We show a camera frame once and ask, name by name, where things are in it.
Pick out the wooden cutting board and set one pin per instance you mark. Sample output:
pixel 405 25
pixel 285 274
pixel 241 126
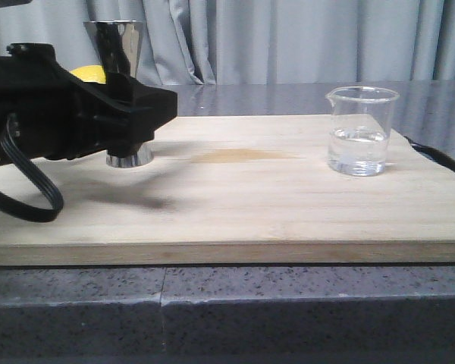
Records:
pixel 244 189

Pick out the yellow lemon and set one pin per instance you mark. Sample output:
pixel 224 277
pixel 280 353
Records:
pixel 90 74

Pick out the grey curtain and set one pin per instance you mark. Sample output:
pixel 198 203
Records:
pixel 255 42

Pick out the clear glass beaker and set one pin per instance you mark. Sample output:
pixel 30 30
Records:
pixel 361 119

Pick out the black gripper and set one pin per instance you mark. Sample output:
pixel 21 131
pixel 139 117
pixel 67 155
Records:
pixel 56 115

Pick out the steel double jigger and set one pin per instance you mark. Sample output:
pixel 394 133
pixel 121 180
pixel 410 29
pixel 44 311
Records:
pixel 118 45

